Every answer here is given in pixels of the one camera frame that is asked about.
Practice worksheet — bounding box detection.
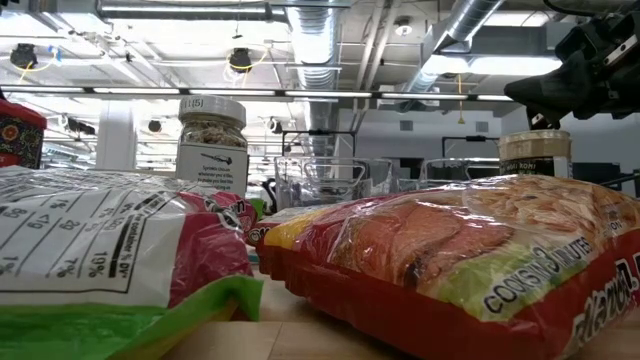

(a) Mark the yellow hanging cord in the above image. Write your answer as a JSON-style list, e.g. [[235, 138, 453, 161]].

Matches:
[[455, 73, 466, 126]]

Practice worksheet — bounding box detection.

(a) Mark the tan-lidded spice jar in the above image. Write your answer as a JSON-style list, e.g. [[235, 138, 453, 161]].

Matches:
[[497, 129, 574, 180]]

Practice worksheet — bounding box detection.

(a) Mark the red yellow ramen packet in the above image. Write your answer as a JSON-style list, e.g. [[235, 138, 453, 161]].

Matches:
[[257, 173, 640, 360]]

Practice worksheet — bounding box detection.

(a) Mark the wide silver ventilation duct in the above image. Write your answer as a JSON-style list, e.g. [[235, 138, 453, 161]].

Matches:
[[285, 0, 342, 157]]

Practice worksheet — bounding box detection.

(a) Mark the red-lidded patterned tin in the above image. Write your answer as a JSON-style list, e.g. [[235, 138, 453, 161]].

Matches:
[[0, 98, 48, 170]]

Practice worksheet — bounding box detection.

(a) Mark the black overhead light bar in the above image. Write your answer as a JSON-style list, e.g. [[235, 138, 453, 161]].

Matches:
[[0, 83, 521, 104]]

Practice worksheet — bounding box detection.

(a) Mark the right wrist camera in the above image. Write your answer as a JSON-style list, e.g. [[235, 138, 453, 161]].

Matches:
[[553, 12, 640, 66]]

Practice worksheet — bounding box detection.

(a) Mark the grey ceiling pipe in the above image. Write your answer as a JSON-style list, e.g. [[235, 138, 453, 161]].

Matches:
[[94, 0, 290, 22]]

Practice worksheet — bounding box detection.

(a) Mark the white building column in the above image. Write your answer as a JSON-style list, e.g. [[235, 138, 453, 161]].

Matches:
[[94, 99, 139, 171]]

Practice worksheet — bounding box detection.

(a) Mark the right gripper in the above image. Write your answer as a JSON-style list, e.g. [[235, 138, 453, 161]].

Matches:
[[503, 43, 640, 132]]

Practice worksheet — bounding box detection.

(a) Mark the black background rig frame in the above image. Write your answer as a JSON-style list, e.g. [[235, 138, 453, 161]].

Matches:
[[441, 134, 501, 159]]

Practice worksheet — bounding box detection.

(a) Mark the green pink ramen packet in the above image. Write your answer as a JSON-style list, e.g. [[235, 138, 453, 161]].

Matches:
[[0, 166, 266, 360]]

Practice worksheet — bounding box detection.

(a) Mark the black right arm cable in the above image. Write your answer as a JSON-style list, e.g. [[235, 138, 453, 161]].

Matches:
[[542, 0, 576, 15]]

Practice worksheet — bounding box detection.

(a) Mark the black monitor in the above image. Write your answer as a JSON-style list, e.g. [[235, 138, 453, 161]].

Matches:
[[572, 162, 624, 187]]

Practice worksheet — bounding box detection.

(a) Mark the clear plastic container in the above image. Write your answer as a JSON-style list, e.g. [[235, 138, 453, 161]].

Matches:
[[418, 157, 503, 191], [273, 156, 401, 211]]

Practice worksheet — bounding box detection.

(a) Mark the long ceiling light panel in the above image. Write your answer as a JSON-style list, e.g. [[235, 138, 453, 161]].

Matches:
[[424, 53, 565, 77]]

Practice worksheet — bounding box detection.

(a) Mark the white-lidded spice jar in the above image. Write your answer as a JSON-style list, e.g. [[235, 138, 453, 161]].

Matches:
[[174, 94, 250, 199]]

